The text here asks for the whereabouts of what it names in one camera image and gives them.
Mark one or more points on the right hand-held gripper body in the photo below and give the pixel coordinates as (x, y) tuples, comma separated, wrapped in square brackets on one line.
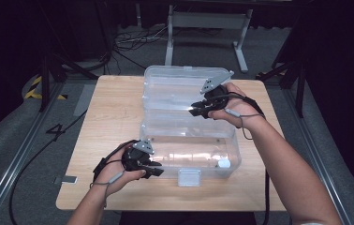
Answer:
[(218, 103)]

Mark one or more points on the small white-capped bottle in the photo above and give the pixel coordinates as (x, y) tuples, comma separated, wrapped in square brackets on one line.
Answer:
[(224, 163)]

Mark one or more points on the person's right hand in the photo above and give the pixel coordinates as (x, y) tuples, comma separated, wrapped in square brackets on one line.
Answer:
[(247, 108)]

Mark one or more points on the yellow black hazard tape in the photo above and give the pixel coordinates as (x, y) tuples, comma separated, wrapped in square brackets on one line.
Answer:
[(34, 92)]

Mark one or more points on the grey metal desk frame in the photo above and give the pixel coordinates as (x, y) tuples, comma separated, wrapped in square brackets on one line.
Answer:
[(208, 20)]

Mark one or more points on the clear plastic storage box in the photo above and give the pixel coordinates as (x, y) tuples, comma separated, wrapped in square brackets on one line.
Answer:
[(181, 146)]

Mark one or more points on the small grey tape piece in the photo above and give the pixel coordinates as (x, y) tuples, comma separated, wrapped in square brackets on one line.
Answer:
[(69, 179)]

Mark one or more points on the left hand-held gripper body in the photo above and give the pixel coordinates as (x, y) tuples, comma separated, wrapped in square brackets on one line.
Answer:
[(133, 159)]

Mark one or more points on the black metal stand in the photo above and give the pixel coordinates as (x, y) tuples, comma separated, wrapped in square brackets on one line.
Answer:
[(44, 81), (300, 93)]

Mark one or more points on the person's left hand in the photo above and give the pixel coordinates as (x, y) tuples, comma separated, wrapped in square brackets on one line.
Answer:
[(128, 176)]

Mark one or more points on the grey floor tape strip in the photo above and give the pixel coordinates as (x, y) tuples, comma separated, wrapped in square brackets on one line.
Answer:
[(84, 100)]

